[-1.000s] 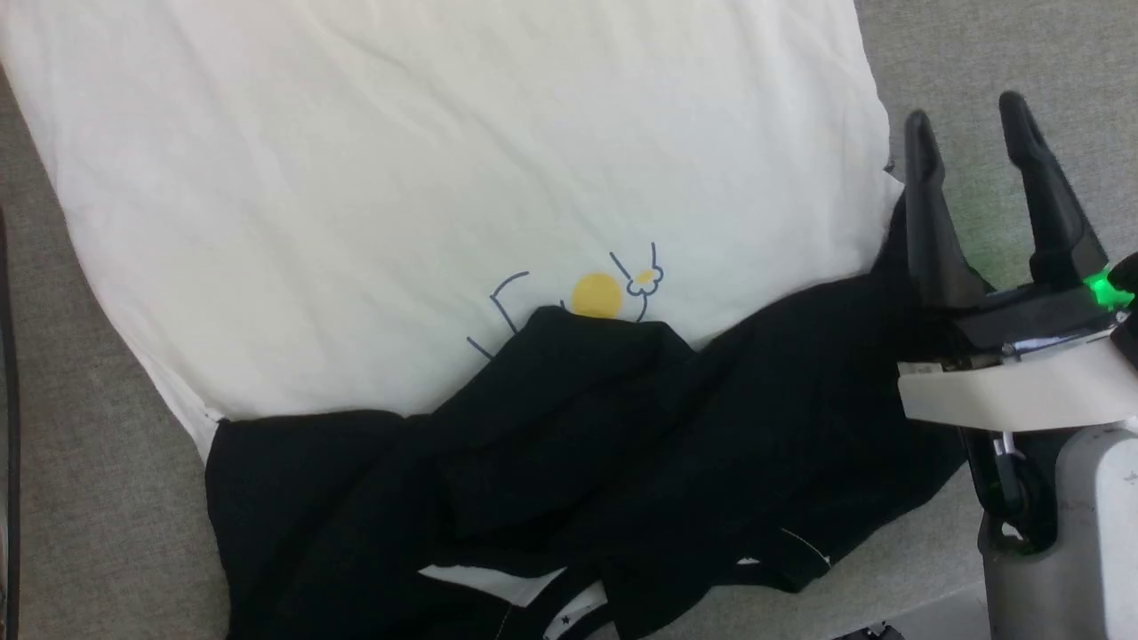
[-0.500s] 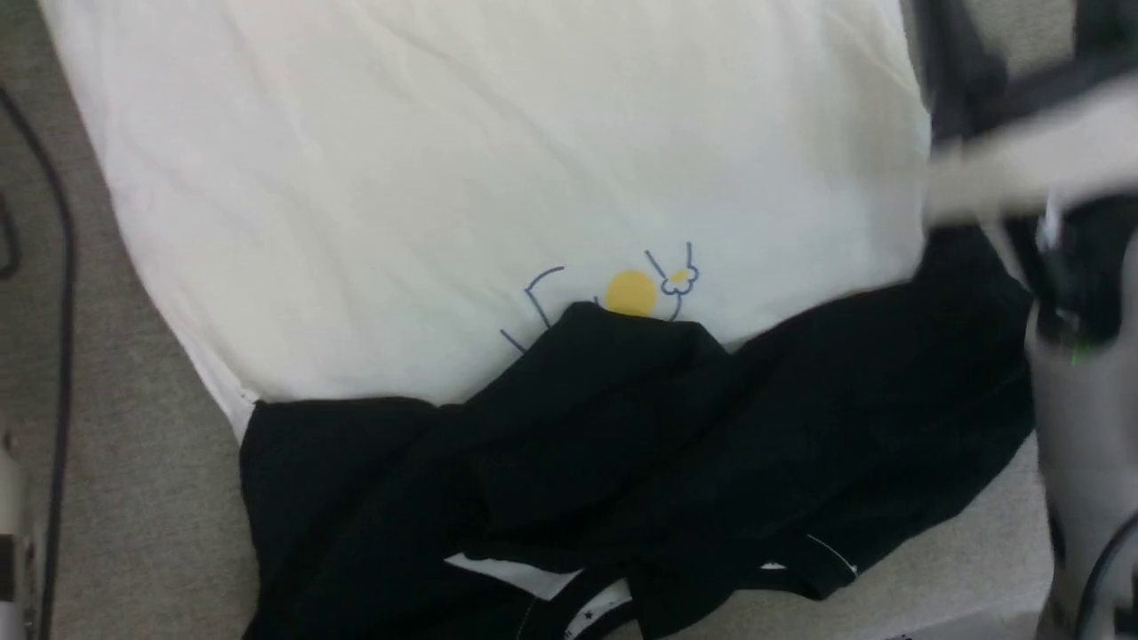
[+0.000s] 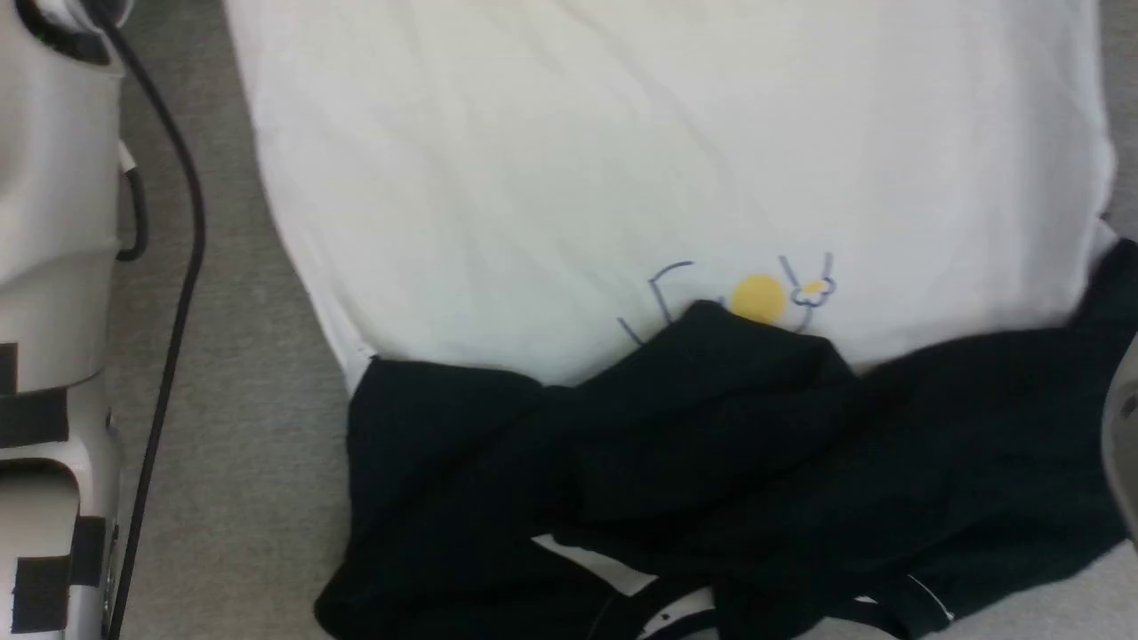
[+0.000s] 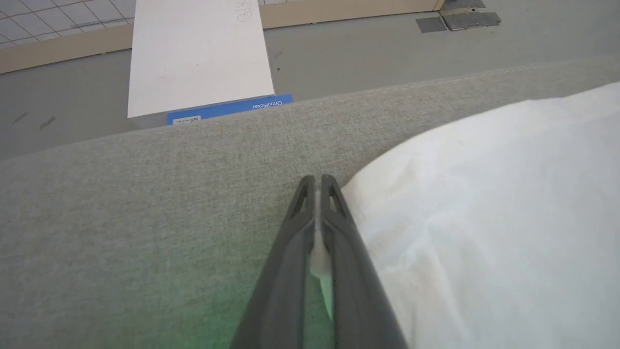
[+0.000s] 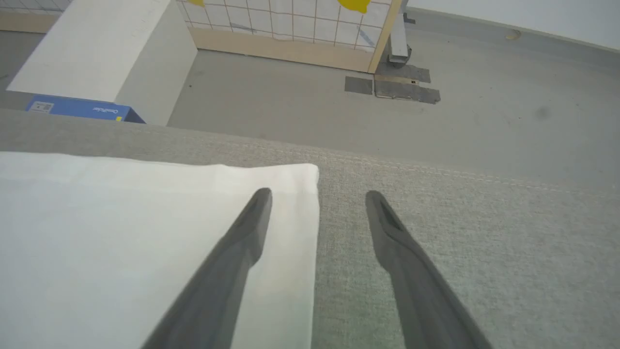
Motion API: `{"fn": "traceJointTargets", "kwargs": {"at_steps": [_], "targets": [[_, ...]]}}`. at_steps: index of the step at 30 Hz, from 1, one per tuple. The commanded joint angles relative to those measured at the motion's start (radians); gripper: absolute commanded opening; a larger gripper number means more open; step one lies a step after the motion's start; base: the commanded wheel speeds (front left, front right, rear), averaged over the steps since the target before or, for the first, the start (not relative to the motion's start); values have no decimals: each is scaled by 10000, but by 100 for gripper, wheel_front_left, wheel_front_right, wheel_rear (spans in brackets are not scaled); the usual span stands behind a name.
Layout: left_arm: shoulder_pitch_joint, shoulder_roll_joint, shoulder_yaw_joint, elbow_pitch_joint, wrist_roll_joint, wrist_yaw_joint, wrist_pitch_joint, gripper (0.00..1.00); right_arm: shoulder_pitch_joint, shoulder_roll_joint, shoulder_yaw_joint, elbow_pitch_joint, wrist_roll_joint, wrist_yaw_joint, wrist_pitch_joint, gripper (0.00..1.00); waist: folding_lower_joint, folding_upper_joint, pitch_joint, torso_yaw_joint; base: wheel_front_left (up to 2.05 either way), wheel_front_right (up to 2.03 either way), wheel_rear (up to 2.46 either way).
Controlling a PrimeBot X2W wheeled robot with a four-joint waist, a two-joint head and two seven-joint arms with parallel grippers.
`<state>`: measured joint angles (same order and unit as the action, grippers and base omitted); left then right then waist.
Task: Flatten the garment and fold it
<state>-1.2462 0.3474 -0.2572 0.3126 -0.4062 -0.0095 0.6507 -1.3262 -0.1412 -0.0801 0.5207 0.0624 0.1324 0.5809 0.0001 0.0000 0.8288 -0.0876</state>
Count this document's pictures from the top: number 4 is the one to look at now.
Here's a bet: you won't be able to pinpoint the white box with blue label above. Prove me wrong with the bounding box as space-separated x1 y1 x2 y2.
127 0 294 129

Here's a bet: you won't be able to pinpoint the grey floor patches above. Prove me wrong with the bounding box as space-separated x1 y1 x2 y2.
439 8 502 32

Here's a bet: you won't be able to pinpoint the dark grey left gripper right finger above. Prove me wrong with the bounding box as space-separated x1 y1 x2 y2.
320 174 408 349

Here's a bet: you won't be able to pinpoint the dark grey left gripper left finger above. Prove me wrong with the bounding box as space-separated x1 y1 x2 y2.
230 174 318 349

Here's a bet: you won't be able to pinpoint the grey fabric sofa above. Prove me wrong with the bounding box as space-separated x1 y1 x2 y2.
0 55 620 349

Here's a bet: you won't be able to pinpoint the white garment with black sleeves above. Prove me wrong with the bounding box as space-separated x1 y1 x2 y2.
309 81 620 349

